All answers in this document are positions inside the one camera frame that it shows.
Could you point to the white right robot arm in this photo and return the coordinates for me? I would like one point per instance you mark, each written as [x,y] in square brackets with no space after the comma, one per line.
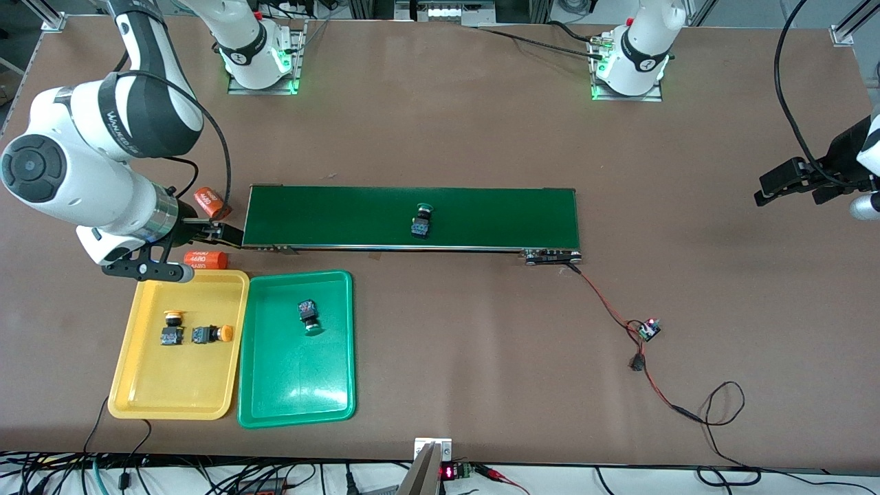
[82,172]

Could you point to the green plastic tray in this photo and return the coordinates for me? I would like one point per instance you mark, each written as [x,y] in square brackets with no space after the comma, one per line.
[295,371]

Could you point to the black motor controller board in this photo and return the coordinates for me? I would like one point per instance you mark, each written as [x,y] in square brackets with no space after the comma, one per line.
[648,331]

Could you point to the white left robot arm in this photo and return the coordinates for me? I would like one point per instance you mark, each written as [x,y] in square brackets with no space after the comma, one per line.
[639,48]

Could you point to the silver metal table bracket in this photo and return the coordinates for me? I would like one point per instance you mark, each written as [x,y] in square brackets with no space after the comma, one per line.
[443,450]

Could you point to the red alligator clip lead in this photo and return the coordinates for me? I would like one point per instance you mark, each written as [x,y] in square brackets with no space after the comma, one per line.
[491,473]

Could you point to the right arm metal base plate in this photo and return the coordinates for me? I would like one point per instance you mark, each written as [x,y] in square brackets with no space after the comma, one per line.
[297,55]

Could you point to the white lit device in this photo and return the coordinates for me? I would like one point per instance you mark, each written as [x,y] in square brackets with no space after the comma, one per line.
[447,10]

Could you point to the orange cylinder white 4680 print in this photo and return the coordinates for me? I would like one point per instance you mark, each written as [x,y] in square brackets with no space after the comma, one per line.
[206,201]
[206,260]

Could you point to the red digit display module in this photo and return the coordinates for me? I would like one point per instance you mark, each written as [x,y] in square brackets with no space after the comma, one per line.
[448,472]

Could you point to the grey camera stand pole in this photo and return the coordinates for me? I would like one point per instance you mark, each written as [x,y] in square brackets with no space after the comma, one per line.
[419,478]

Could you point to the aluminium profile bracket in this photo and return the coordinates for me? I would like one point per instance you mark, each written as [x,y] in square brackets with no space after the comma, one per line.
[844,34]
[53,22]

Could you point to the yellow plastic tray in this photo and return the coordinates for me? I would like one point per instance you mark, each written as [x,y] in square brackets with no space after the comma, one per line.
[179,385]

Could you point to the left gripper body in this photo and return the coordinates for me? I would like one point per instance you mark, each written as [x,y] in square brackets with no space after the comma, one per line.
[844,152]

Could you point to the green conveyor belt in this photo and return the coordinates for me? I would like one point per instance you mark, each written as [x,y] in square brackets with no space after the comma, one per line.
[481,216]

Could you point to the green push button switch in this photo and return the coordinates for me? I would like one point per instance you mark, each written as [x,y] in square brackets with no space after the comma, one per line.
[421,228]
[309,313]

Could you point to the yellow push button switch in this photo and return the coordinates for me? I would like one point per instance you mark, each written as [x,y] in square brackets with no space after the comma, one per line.
[206,335]
[172,335]

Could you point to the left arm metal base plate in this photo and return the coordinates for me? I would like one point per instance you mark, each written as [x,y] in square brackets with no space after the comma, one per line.
[650,96]

